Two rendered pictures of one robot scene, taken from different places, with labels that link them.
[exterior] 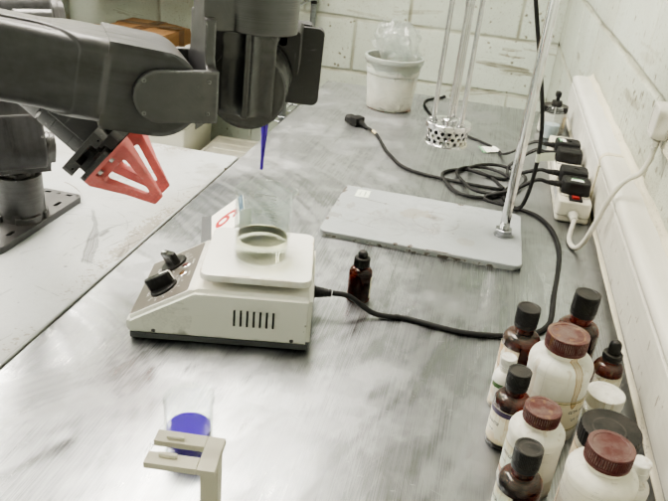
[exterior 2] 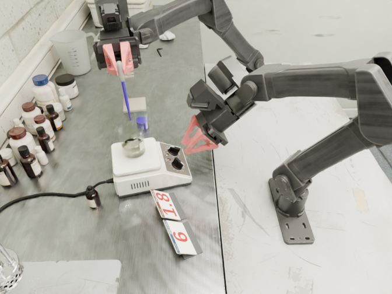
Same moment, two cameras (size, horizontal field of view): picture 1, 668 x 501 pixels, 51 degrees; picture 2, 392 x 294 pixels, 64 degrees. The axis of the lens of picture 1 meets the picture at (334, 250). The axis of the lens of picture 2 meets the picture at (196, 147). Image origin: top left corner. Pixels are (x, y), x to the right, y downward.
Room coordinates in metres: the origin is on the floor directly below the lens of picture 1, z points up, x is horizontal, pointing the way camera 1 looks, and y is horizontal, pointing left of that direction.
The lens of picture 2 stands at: (1.33, 0.11, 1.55)
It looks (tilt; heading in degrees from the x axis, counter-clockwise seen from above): 42 degrees down; 168
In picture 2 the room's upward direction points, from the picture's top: straight up
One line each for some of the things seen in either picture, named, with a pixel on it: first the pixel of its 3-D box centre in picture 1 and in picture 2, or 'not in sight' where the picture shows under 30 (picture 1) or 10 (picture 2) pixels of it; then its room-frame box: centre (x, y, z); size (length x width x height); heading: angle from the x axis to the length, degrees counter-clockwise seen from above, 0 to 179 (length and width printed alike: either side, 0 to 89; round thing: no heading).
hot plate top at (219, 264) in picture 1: (259, 255); (135, 155); (0.71, 0.08, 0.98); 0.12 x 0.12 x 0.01; 2
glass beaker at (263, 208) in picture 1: (264, 226); (131, 140); (0.70, 0.08, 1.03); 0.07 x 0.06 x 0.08; 91
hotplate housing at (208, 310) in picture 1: (236, 287); (147, 165); (0.71, 0.11, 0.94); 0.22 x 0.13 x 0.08; 92
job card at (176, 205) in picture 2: not in sight; (167, 203); (0.83, 0.15, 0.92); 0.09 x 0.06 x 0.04; 11
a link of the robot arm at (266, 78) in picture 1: (250, 75); not in sight; (0.53, 0.07, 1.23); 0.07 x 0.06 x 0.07; 2
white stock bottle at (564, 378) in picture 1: (556, 380); (24, 145); (0.57, -0.23, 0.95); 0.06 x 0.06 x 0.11
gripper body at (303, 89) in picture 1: (258, 66); (117, 48); (0.59, 0.08, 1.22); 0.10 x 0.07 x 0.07; 92
